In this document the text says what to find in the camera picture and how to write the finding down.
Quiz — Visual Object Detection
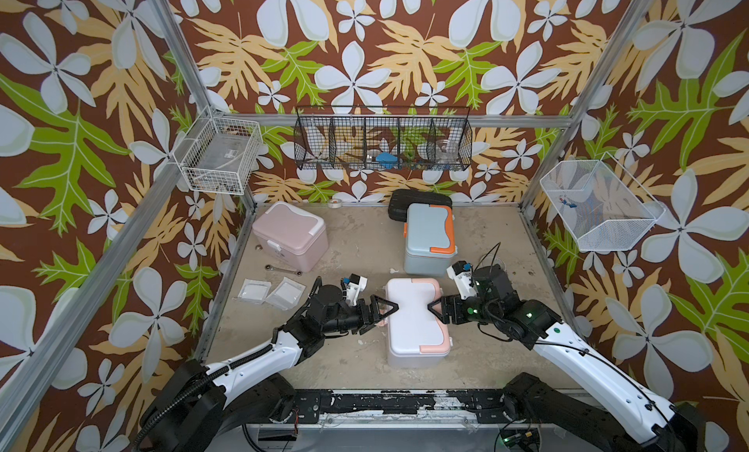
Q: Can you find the blue item in black basket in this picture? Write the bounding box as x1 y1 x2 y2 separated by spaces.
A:
376 153 399 170

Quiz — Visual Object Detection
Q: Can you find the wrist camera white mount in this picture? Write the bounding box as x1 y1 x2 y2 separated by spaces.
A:
447 261 477 300
341 274 368 307

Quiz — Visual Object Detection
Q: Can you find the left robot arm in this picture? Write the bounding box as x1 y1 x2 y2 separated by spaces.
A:
132 278 399 451

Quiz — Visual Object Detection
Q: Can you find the black hard case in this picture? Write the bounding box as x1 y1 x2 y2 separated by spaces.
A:
387 189 453 223

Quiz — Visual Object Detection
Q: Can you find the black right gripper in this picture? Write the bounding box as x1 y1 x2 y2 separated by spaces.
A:
424 293 501 326

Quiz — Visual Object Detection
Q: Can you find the white gauze packet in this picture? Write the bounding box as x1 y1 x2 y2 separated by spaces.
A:
237 279 271 305
265 278 306 311

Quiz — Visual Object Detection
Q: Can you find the grey box orange handle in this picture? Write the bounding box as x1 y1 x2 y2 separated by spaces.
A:
404 203 458 278

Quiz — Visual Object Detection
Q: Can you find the pink medicine chest box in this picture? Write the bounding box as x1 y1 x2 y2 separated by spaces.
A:
252 202 329 272

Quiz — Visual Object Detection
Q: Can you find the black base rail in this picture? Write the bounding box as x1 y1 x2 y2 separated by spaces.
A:
270 389 542 424

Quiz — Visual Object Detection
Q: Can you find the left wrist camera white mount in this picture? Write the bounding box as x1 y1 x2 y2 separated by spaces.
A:
341 274 368 307

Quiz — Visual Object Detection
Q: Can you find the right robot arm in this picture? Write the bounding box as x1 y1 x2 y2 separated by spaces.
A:
427 261 706 451

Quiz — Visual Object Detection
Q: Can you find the black wire basket rear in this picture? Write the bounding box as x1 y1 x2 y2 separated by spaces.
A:
291 105 473 171

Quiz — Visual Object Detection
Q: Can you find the silver ratchet wrench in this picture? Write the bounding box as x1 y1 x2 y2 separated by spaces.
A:
264 265 304 276

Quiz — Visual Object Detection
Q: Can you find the white mesh basket right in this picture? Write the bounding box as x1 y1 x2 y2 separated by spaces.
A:
540 153 666 252

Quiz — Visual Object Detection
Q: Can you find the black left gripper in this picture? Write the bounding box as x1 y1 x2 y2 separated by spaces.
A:
320 295 396 335

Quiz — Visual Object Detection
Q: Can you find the white wire basket left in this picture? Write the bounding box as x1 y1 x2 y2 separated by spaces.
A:
175 116 264 196

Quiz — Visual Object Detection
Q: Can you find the white and salmon first aid box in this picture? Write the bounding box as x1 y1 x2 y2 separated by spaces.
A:
385 278 452 369

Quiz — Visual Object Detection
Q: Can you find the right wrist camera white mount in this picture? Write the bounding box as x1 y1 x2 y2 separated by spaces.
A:
447 261 477 300

